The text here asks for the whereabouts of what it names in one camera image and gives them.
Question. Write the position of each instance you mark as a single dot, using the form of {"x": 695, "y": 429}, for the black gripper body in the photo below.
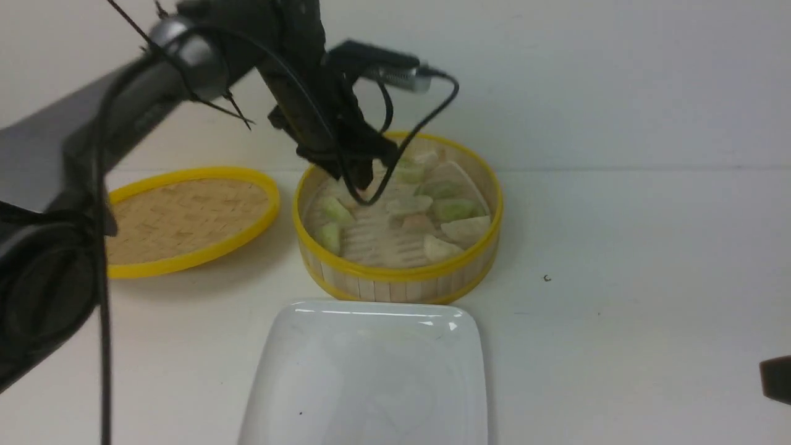
{"x": 317, "y": 107}

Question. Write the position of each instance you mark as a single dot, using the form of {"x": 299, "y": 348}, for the white dumpling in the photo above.
{"x": 412, "y": 204}
{"x": 427, "y": 159}
{"x": 467, "y": 231}
{"x": 437, "y": 250}

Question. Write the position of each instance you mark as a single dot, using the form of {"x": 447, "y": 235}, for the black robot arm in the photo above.
{"x": 55, "y": 210}

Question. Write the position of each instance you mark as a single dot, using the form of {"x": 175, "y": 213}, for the white square plate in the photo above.
{"x": 337, "y": 372}

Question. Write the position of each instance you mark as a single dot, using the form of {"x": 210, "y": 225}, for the green dumpling left upper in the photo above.
{"x": 336, "y": 212}

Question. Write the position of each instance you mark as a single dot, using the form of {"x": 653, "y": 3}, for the green dumpling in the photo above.
{"x": 410, "y": 172}
{"x": 450, "y": 210}
{"x": 336, "y": 212}
{"x": 329, "y": 236}
{"x": 440, "y": 189}

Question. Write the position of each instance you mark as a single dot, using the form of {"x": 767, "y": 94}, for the green dumpling top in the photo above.
{"x": 410, "y": 172}

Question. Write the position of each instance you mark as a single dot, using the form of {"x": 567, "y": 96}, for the white dumpling top back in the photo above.
{"x": 427, "y": 159}

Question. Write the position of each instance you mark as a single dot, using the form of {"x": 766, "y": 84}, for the green dumpling far left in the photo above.
{"x": 329, "y": 236}

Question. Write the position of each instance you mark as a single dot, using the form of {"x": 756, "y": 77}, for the white dumpling centre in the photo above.
{"x": 412, "y": 204}

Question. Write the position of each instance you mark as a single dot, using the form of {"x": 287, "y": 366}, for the green dumpling centre right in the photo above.
{"x": 440, "y": 189}

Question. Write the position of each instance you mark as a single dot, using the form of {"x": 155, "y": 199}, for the yellow rimmed bamboo steamer lid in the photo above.
{"x": 187, "y": 218}

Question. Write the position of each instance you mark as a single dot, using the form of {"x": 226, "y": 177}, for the pink dumpling centre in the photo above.
{"x": 418, "y": 224}

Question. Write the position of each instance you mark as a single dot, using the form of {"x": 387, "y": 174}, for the yellow rimmed bamboo steamer basket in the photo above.
{"x": 439, "y": 283}

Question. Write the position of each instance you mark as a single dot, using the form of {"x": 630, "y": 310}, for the white dumpling right front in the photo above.
{"x": 467, "y": 231}

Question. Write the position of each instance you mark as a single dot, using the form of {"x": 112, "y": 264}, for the dark object at edge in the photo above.
{"x": 776, "y": 379}

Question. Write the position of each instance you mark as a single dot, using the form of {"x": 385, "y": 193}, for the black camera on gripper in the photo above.
{"x": 354, "y": 60}

